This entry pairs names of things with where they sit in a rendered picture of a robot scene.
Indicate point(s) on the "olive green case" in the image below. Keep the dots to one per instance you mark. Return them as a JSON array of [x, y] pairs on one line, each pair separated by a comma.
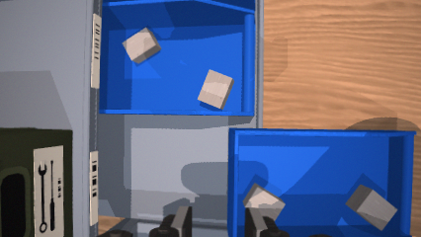
[[35, 182]]

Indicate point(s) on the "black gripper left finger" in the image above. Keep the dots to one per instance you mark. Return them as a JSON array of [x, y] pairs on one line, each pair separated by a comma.
[[180, 226]]

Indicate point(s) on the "beige rectangular block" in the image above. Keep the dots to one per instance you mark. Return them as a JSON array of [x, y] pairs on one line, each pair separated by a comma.
[[216, 89]]

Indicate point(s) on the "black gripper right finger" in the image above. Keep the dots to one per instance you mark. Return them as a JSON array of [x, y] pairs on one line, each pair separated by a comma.
[[257, 225]]

